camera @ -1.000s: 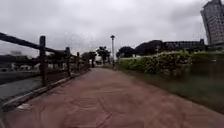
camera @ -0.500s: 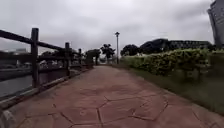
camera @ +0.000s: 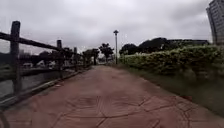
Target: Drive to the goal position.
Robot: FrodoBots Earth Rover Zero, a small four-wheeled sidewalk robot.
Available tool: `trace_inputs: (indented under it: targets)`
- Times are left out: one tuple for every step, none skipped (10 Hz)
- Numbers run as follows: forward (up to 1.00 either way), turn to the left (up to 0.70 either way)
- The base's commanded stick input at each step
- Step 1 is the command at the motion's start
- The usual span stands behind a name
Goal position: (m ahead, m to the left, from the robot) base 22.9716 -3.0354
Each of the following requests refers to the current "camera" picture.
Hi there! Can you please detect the low building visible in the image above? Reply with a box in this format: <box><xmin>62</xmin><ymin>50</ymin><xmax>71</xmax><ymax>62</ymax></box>
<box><xmin>166</xmin><ymin>38</ymin><xmax>211</xmax><ymax>47</ymax></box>

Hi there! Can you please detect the concrete kerb under fence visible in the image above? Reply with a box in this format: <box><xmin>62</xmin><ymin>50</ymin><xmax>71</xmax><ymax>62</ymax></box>
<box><xmin>0</xmin><ymin>66</ymin><xmax>92</xmax><ymax>110</ymax></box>

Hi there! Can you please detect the lamp post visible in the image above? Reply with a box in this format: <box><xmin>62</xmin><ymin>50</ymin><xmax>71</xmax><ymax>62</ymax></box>
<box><xmin>112</xmin><ymin>29</ymin><xmax>120</xmax><ymax>65</ymax></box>

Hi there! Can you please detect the grass strip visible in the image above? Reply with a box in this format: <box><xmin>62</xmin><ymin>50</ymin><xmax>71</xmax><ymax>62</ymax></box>
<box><xmin>113</xmin><ymin>63</ymin><xmax>224</xmax><ymax>118</ymax></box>

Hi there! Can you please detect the tall building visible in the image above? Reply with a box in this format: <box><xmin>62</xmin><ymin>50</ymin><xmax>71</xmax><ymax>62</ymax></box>
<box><xmin>205</xmin><ymin>0</ymin><xmax>224</xmax><ymax>46</ymax></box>

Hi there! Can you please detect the river water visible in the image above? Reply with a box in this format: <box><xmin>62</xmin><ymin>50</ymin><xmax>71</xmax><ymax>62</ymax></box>
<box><xmin>0</xmin><ymin>68</ymin><xmax>76</xmax><ymax>99</ymax></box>

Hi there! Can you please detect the row of trees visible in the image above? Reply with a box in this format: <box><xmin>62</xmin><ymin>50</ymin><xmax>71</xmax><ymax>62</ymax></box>
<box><xmin>81</xmin><ymin>36</ymin><xmax>172</xmax><ymax>66</ymax></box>

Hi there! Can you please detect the wooden post and rail fence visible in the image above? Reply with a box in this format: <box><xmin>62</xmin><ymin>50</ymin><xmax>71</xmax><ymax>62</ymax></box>
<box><xmin>0</xmin><ymin>20</ymin><xmax>93</xmax><ymax>101</ymax></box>

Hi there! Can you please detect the green hedge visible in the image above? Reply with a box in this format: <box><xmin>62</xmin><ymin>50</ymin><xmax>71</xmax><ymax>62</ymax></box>
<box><xmin>118</xmin><ymin>44</ymin><xmax>224</xmax><ymax>76</ymax></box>

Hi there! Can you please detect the red paved path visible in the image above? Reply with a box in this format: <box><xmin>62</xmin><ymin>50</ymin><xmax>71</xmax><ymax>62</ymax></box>
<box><xmin>0</xmin><ymin>64</ymin><xmax>224</xmax><ymax>128</ymax></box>

